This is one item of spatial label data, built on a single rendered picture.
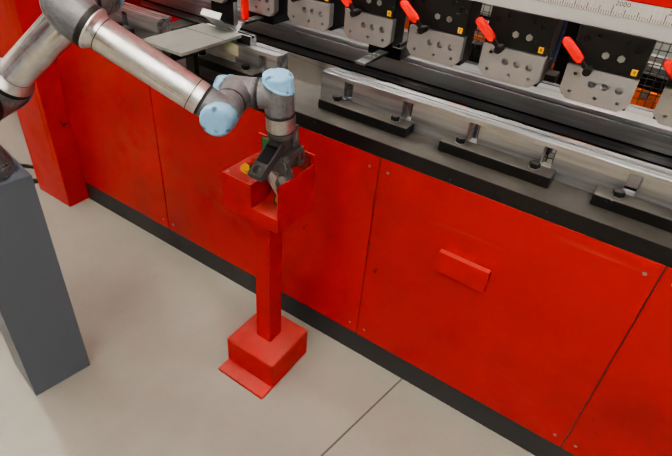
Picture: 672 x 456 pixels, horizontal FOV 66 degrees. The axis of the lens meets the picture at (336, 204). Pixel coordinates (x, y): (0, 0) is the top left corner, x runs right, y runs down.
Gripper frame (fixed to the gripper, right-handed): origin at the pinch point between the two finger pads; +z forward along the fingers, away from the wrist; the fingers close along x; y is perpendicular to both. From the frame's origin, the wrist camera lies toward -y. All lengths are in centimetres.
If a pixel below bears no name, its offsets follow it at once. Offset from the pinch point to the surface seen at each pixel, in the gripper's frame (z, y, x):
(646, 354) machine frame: 18, 21, -97
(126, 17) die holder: -16, 37, 105
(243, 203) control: 2.0, -6.6, 7.4
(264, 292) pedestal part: 38.5, -4.7, 4.4
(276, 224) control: 3.6, -6.7, -4.4
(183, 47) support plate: -26, 15, 48
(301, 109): -12.1, 25.1, 11.1
